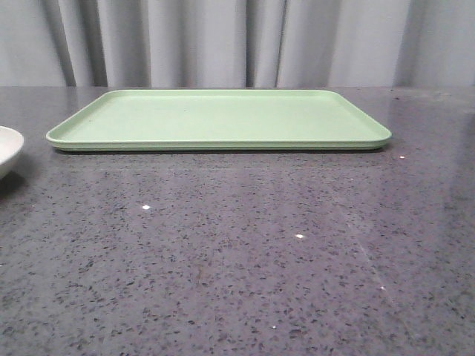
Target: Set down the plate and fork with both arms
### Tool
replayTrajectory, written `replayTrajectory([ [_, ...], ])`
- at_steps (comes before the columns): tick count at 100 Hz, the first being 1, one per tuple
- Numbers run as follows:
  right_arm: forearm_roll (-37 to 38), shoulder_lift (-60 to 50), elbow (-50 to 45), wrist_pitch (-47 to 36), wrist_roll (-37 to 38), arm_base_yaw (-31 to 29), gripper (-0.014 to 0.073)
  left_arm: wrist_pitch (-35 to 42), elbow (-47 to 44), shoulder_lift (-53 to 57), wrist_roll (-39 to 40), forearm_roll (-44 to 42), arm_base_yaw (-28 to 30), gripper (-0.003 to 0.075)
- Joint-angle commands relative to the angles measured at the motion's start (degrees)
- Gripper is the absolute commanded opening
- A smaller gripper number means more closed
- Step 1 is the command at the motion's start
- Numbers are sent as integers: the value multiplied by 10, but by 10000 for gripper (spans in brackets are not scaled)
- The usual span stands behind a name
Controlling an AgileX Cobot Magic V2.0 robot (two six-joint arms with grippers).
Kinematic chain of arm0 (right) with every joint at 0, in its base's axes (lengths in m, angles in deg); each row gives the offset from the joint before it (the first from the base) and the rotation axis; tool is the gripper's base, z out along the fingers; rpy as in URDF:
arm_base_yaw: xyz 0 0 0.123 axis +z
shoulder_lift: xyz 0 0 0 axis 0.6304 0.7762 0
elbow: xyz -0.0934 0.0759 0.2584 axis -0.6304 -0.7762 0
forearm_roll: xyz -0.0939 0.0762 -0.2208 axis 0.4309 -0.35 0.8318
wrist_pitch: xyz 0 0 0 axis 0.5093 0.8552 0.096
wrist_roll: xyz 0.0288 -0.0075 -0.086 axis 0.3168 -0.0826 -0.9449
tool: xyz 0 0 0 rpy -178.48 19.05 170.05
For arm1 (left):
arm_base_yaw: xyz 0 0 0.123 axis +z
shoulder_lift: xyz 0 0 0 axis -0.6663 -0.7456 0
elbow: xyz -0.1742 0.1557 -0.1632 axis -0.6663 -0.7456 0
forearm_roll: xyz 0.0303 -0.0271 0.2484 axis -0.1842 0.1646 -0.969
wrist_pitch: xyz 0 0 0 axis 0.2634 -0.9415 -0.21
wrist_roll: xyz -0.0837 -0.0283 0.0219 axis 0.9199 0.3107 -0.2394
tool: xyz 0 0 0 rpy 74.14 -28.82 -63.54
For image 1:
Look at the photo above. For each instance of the white round plate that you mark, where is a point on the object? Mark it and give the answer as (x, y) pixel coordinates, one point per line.
(11, 146)

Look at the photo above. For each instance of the grey pleated curtain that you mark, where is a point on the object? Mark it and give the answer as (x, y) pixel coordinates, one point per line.
(237, 44)

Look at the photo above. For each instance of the light green rectangular tray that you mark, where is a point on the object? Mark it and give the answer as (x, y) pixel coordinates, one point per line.
(219, 119)

